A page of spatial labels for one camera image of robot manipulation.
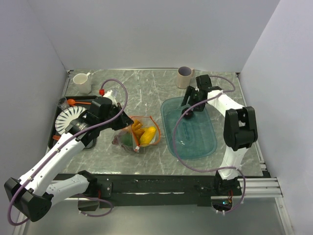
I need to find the orange plastic spoon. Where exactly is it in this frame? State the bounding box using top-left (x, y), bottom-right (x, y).
top-left (67, 99), bottom-right (91, 106)

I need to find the beige mug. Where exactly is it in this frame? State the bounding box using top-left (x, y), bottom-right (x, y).
top-left (176, 66), bottom-right (195, 89)

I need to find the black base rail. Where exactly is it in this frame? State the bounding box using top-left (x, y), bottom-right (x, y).
top-left (52, 170), bottom-right (245, 208)

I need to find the dark purple plum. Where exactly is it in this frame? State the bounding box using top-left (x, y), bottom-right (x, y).
top-left (181, 108), bottom-right (194, 119)

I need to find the white cup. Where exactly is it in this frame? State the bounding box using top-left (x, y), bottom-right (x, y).
top-left (73, 72), bottom-right (91, 94)

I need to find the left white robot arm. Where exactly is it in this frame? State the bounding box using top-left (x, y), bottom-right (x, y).
top-left (4, 96), bottom-right (133, 222)

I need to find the green lime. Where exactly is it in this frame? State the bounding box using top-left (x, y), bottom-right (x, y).
top-left (121, 133), bottom-right (133, 146)

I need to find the purple grape bunch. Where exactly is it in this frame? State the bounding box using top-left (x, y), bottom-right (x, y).
top-left (112, 136), bottom-right (133, 151)

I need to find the orange ginger root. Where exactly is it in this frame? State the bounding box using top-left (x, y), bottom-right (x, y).
top-left (132, 119), bottom-right (144, 139)

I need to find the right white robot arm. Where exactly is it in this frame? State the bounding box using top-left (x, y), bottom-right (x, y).
top-left (181, 74), bottom-right (258, 195)

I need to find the striped white plate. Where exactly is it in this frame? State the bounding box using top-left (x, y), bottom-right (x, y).
top-left (55, 106), bottom-right (86, 135)

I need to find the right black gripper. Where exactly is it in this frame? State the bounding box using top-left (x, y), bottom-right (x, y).
top-left (181, 86), bottom-right (206, 112)

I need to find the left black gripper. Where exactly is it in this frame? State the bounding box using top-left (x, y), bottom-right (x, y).
top-left (99, 102), bottom-right (134, 131)

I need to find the clear zip top bag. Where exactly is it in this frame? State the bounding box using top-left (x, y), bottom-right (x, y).
top-left (112, 116), bottom-right (161, 153)

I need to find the teal plastic tray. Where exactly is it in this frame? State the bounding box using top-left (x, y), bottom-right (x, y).
top-left (161, 97), bottom-right (217, 160)

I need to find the clear plastic glass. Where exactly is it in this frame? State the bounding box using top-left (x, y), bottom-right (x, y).
top-left (58, 97), bottom-right (69, 111)

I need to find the black tray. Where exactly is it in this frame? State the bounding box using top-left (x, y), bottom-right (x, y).
top-left (48, 95), bottom-right (96, 149)

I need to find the yellow squash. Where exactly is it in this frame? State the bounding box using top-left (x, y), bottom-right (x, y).
top-left (139, 126), bottom-right (156, 145)

